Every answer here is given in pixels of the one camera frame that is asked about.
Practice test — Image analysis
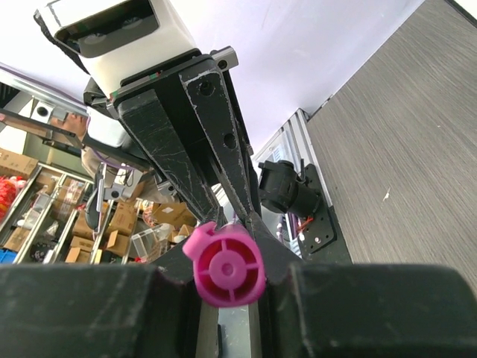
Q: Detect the white marker with pink cap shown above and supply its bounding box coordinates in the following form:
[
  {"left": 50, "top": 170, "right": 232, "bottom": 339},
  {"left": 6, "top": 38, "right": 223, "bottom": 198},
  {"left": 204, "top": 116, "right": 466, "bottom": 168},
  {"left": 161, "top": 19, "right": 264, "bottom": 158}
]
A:
[{"left": 183, "top": 222, "right": 266, "bottom": 308}]

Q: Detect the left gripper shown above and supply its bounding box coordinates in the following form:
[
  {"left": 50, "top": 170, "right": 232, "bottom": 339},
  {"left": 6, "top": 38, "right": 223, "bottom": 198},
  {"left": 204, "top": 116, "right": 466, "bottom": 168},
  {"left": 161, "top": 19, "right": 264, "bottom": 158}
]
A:
[{"left": 84, "top": 46, "right": 261, "bottom": 226}]

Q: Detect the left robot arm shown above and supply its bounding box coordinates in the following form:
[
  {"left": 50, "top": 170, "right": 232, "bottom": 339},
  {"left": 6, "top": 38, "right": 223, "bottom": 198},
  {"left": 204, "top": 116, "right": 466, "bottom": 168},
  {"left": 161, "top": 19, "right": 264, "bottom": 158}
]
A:
[{"left": 83, "top": 47, "right": 336, "bottom": 254}]

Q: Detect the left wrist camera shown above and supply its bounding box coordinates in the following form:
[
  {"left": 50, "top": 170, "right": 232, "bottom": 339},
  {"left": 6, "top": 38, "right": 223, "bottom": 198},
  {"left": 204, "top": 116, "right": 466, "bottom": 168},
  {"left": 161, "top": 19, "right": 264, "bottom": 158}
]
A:
[{"left": 34, "top": 0, "right": 200, "bottom": 95}]

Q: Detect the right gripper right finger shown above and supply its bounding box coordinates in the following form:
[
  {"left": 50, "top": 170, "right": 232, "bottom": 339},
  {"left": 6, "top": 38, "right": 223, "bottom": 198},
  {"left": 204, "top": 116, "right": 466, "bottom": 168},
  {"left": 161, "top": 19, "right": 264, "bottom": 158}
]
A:
[{"left": 249, "top": 213, "right": 476, "bottom": 357}]

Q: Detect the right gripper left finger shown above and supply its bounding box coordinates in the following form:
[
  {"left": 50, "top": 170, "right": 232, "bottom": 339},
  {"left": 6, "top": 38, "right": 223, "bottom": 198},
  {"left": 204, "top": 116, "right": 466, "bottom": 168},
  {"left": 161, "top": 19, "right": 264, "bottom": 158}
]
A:
[{"left": 1, "top": 245, "right": 220, "bottom": 357}]

